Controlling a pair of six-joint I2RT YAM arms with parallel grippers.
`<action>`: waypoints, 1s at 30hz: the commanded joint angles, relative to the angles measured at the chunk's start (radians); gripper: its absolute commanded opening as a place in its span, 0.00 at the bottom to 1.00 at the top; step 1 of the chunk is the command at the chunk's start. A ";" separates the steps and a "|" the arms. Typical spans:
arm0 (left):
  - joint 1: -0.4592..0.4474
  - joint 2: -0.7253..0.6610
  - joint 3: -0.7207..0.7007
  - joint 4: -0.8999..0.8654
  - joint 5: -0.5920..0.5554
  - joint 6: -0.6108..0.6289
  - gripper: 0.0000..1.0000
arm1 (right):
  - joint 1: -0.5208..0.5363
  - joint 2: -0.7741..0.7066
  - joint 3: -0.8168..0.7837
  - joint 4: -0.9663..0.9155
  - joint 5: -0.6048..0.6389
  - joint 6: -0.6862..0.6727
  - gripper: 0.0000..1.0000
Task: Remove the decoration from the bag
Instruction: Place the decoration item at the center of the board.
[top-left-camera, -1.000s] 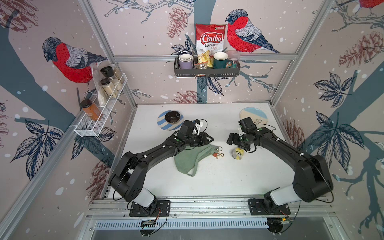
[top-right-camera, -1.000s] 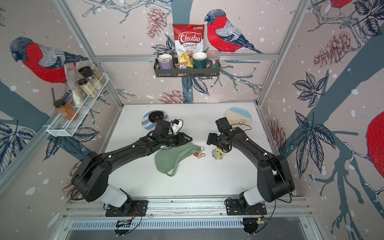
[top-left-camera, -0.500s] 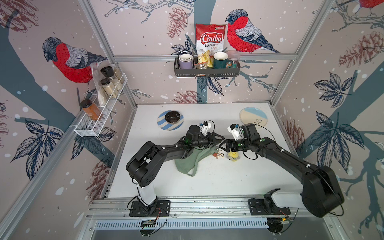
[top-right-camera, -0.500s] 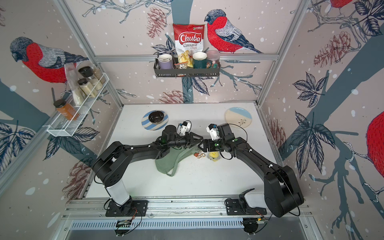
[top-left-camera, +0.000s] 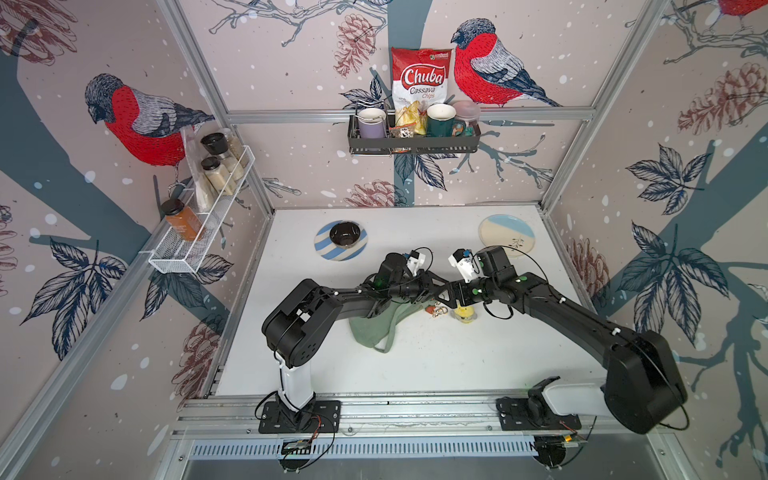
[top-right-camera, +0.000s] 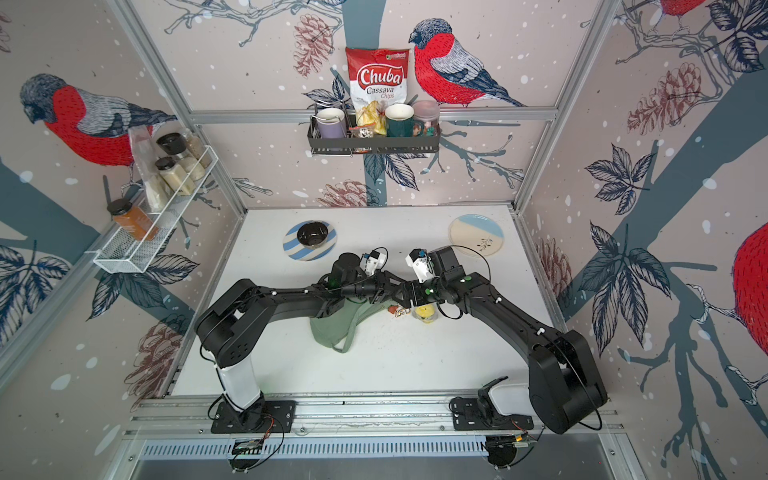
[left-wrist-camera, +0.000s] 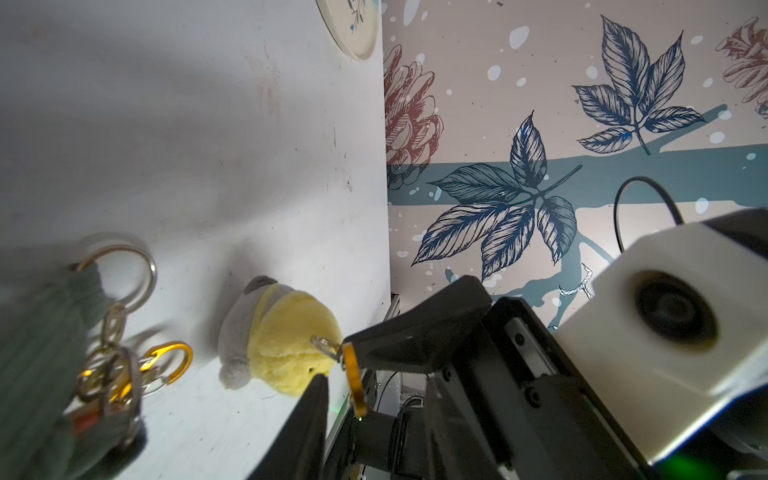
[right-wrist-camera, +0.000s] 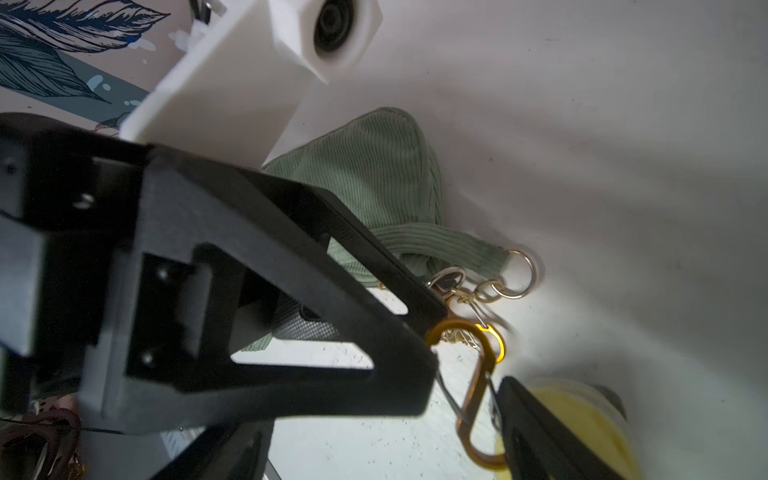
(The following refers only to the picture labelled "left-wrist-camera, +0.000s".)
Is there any green corduroy bag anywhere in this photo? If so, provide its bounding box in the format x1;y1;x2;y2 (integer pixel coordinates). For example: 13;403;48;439
1;266;147;479

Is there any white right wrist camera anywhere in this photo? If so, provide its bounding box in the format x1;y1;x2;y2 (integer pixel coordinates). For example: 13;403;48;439
554;208;767;464

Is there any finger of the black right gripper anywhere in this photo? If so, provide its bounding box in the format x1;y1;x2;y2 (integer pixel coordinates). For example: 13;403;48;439
344;276;492;374

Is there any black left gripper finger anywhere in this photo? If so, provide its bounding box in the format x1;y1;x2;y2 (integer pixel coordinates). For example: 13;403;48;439
248;374;329;480

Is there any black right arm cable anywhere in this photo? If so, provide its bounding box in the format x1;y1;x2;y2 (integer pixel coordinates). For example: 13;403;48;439
613;175;686;253

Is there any cream and blue plate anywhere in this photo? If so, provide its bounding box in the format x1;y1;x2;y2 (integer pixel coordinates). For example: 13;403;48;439
316;0;381;61

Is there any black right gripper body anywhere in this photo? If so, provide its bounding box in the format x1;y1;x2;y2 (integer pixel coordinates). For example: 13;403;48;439
356;299;654;479

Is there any silver key ring on bag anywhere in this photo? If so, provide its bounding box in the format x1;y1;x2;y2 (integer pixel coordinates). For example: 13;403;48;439
74;242;159;316

